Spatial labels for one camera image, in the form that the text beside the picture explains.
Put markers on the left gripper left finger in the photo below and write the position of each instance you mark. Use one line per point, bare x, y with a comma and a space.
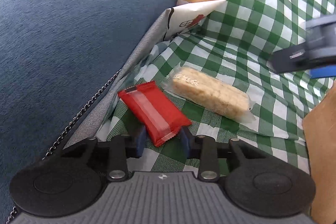
109, 158

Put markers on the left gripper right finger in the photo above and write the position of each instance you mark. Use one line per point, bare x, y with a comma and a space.
208, 151

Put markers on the red snack packet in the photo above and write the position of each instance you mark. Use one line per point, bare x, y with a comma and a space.
161, 117

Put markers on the beige rice cracker bar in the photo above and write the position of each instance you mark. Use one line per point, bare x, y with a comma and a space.
210, 93

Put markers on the brown cardboard box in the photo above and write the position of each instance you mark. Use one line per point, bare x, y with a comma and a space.
319, 129

